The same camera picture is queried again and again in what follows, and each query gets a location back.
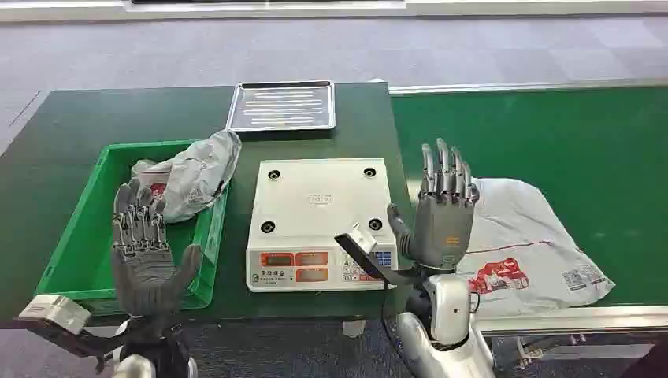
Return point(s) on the steel tray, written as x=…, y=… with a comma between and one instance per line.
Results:
x=282, y=106

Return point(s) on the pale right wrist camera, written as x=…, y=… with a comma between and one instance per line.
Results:
x=365, y=250

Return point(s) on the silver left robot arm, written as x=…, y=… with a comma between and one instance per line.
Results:
x=151, y=347

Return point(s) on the flat grey parcel bag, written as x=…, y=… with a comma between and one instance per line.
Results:
x=527, y=245

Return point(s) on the green conveyor belt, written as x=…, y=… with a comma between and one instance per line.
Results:
x=574, y=156

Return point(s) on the crumpled grey parcel bag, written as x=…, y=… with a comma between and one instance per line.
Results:
x=193, y=175

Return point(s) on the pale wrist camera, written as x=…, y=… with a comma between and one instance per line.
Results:
x=365, y=250
x=55, y=313

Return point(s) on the green plastic crate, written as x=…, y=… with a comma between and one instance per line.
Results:
x=89, y=245

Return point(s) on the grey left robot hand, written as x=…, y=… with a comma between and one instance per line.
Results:
x=143, y=271

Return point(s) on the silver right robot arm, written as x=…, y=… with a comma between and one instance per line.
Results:
x=443, y=328

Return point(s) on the white electronic scale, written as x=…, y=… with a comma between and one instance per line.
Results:
x=318, y=219

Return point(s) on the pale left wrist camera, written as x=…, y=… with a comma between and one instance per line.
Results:
x=55, y=313

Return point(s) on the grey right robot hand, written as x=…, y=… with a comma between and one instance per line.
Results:
x=443, y=224

